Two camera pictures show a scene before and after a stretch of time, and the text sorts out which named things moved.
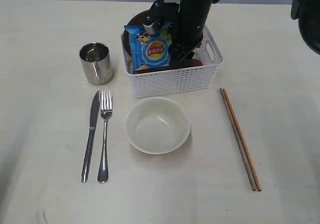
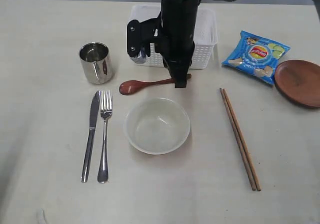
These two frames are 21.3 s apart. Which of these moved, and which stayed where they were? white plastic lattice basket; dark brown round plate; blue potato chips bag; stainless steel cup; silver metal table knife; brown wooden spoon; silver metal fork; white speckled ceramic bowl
Moved: white plastic lattice basket; brown wooden spoon; dark brown round plate; blue potato chips bag
Stayed: stainless steel cup; silver metal table knife; silver metal fork; white speckled ceramic bowl
